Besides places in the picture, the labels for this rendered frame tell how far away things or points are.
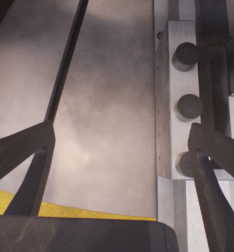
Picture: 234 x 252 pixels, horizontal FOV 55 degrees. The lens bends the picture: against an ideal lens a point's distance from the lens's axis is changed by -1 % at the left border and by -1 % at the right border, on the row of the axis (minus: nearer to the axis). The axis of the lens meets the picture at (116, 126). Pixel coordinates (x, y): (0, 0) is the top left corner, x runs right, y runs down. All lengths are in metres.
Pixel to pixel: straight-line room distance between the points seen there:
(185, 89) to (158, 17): 0.53
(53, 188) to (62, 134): 0.22
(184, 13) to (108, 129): 0.55
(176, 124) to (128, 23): 0.65
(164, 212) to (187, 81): 0.51
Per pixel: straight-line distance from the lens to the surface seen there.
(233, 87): 0.56
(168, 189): 0.92
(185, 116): 0.57
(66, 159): 0.96
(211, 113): 0.64
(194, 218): 0.85
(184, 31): 0.70
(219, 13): 0.88
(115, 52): 1.06
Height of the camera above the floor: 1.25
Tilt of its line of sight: 81 degrees down
